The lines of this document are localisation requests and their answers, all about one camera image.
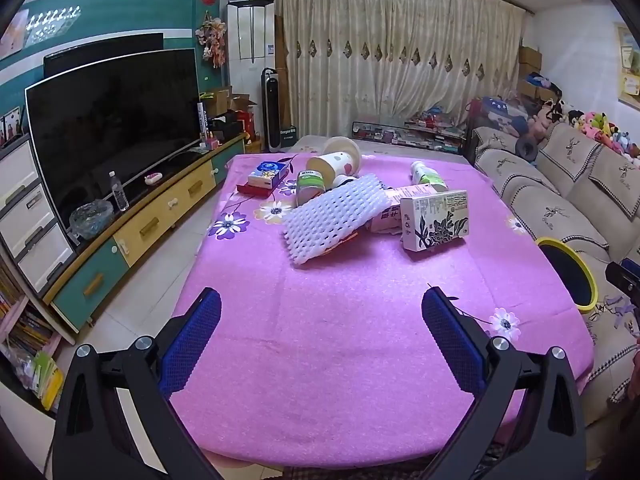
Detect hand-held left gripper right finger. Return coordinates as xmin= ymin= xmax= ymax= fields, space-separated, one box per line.
xmin=421 ymin=285 xmax=587 ymax=480

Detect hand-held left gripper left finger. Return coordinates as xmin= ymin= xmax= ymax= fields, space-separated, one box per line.
xmin=52 ymin=287 xmax=223 ymax=480

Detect black trash can yellow rim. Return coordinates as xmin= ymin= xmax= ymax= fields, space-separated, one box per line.
xmin=535 ymin=237 xmax=600 ymax=308

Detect white box dark floral print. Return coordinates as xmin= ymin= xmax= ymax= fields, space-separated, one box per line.
xmin=400 ymin=190 xmax=471 ymax=252

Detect pink milk carton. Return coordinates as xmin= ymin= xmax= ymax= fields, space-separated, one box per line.
xmin=357 ymin=183 xmax=441 ymax=236

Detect white foam net sleeve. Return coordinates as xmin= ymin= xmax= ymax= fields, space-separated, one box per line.
xmin=282 ymin=173 xmax=393 ymax=267

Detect green white bottle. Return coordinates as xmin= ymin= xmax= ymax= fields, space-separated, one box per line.
xmin=411 ymin=161 xmax=449 ymax=193

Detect green label can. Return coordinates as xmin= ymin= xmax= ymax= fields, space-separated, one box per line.
xmin=296 ymin=170 xmax=328 ymax=207

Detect white printed paper cup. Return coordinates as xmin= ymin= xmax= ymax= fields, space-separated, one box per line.
xmin=306 ymin=152 xmax=361 ymax=183

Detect beige sofa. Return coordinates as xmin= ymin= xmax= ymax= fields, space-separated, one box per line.
xmin=462 ymin=122 xmax=640 ymax=426

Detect green yellow television cabinet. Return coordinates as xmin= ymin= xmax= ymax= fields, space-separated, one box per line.
xmin=42 ymin=132 xmax=248 ymax=333

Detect purple floral tablecloth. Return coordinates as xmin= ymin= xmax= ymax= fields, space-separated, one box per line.
xmin=167 ymin=152 xmax=596 ymax=466

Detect row of plush toys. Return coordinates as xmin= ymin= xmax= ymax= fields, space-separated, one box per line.
xmin=520 ymin=72 xmax=640 ymax=168

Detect clear plastic bag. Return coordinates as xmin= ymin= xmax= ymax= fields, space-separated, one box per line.
xmin=69 ymin=199 xmax=113 ymax=240

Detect bookshelf with books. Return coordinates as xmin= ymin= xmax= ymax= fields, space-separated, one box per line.
xmin=0 ymin=260 xmax=66 ymax=411

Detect red flat box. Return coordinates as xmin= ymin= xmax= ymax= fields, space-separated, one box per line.
xmin=236 ymin=180 xmax=276 ymax=196

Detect clear water bottle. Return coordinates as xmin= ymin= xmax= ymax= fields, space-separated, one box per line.
xmin=108 ymin=171 xmax=130 ymax=212

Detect blue white small box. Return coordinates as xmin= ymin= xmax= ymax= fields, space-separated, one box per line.
xmin=247 ymin=161 xmax=291 ymax=188

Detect white drawer unit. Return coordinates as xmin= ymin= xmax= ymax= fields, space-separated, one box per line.
xmin=0 ymin=135 xmax=76 ymax=293

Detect blue star print pillow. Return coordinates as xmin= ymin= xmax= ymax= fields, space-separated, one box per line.
xmin=482 ymin=97 xmax=526 ymax=131

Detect row of books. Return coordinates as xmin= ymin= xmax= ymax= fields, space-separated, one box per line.
xmin=351 ymin=110 xmax=468 ymax=153

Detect black flat television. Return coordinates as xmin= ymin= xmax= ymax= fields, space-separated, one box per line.
xmin=25 ymin=48 xmax=203 ymax=221

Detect open cardboard box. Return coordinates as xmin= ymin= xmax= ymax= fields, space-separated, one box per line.
xmin=200 ymin=87 xmax=258 ymax=126

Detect framed photos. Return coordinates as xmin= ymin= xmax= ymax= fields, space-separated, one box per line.
xmin=0 ymin=107 xmax=26 ymax=146

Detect white standing air conditioner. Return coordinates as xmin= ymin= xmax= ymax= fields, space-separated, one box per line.
xmin=226 ymin=0 xmax=277 ymax=111

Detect cream patterned curtain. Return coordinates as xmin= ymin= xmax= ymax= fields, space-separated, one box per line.
xmin=270 ymin=0 xmax=526 ymax=136

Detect hanging flower wreath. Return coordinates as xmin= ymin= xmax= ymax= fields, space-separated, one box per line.
xmin=196 ymin=10 xmax=228 ymax=68

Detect black screen panel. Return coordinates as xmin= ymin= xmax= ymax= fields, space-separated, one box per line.
xmin=43 ymin=32 xmax=165 ymax=79

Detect framed wall painting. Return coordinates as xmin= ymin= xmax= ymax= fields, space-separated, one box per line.
xmin=615 ymin=22 xmax=640 ymax=106

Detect crystal wall decoration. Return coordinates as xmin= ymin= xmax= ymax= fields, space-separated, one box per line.
xmin=25 ymin=5 xmax=83 ymax=46

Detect pale wall picture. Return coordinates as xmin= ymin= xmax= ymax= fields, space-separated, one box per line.
xmin=0 ymin=10 xmax=28 ymax=56

